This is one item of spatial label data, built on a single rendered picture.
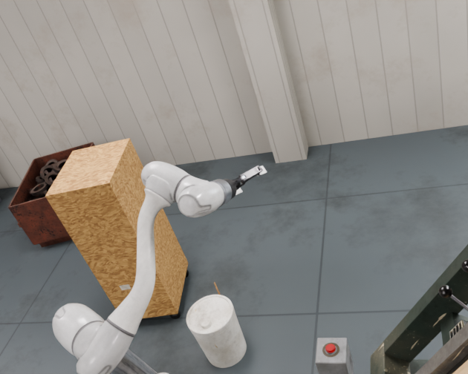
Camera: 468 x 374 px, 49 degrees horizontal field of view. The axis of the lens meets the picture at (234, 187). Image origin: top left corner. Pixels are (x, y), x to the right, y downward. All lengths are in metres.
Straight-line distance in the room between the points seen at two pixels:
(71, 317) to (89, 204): 1.51
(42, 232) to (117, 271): 1.67
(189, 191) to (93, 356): 0.56
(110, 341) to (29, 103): 4.40
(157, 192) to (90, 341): 0.50
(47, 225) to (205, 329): 2.28
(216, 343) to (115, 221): 0.96
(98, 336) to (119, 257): 1.81
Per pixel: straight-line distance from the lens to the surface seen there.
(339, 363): 2.13
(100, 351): 1.63
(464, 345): 1.70
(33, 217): 4.96
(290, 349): 3.38
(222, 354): 3.31
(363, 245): 3.88
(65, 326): 1.75
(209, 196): 1.63
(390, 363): 2.15
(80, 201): 3.19
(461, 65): 4.74
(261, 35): 4.37
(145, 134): 5.39
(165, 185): 1.69
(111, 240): 3.33
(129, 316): 1.63
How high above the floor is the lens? 2.67
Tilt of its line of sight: 34 degrees down
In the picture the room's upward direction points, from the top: 20 degrees counter-clockwise
